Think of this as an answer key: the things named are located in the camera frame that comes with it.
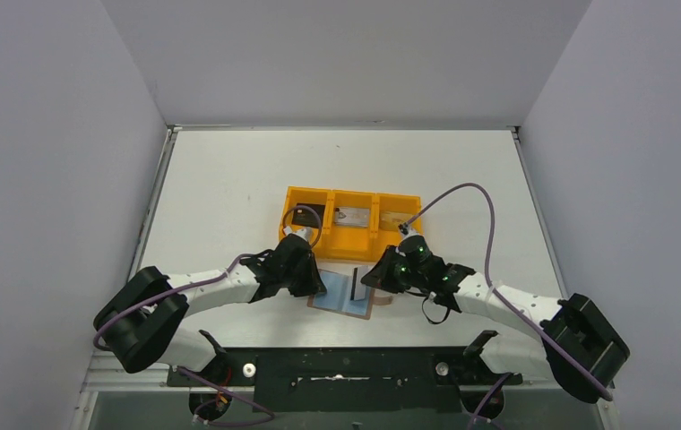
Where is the yellow three-compartment plastic bin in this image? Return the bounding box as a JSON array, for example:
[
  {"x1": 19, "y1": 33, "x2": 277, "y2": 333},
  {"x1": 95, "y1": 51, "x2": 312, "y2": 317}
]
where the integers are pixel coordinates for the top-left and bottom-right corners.
[{"x1": 279, "y1": 186, "x2": 422, "y2": 262}]

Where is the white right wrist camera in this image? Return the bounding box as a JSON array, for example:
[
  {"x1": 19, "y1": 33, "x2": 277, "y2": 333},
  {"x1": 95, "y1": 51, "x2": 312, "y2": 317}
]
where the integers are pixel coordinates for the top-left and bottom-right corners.
[{"x1": 398, "y1": 222, "x2": 422, "y2": 240}]

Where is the black card in bin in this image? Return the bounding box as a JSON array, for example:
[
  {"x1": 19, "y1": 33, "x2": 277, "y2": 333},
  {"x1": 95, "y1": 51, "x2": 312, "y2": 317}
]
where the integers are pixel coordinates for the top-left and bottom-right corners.
[{"x1": 291, "y1": 202, "x2": 325, "y2": 228}]

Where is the gold card in bin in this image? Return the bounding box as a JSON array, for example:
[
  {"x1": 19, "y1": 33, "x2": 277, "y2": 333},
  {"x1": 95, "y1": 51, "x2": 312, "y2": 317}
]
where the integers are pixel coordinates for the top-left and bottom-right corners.
[{"x1": 379, "y1": 211, "x2": 413, "y2": 231}]

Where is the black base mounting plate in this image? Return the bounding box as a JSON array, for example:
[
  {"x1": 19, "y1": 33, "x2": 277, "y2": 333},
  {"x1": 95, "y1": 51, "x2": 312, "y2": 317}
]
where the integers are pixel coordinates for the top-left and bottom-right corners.
[{"x1": 167, "y1": 347, "x2": 505, "y2": 421}]

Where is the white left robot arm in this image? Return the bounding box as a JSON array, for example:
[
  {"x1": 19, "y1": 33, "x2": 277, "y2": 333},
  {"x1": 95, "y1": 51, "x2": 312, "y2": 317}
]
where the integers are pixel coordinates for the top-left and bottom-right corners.
[{"x1": 93, "y1": 228, "x2": 326, "y2": 383}]

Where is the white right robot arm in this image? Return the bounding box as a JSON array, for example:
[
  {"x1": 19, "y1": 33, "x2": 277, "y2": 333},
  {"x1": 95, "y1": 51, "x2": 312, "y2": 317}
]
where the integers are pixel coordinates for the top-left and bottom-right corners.
[{"x1": 361, "y1": 235, "x2": 630, "y2": 403}]

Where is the tan leather card holder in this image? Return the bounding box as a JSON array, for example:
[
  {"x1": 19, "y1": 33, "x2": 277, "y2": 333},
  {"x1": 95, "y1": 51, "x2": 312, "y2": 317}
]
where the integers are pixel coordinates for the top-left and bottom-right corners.
[{"x1": 307, "y1": 267, "x2": 393, "y2": 320}]

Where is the silver card in bin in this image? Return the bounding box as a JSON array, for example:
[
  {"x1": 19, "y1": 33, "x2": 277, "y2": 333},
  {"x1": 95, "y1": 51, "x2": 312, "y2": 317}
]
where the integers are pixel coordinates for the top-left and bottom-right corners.
[{"x1": 333, "y1": 206, "x2": 371, "y2": 228}]

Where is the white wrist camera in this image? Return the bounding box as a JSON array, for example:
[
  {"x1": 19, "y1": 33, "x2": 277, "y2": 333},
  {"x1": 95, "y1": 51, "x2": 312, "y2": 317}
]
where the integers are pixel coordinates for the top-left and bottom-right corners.
[
  {"x1": 398, "y1": 222, "x2": 422, "y2": 240},
  {"x1": 283, "y1": 226, "x2": 314, "y2": 245}
]

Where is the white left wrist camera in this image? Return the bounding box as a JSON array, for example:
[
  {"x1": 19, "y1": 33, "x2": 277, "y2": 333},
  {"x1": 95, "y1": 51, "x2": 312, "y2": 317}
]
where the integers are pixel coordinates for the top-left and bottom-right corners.
[{"x1": 283, "y1": 226, "x2": 314, "y2": 245}]

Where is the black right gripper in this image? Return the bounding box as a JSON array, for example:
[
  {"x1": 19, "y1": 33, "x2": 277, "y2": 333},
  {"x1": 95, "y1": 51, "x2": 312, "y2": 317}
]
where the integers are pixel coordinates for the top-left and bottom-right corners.
[{"x1": 363, "y1": 245, "x2": 427, "y2": 294}]

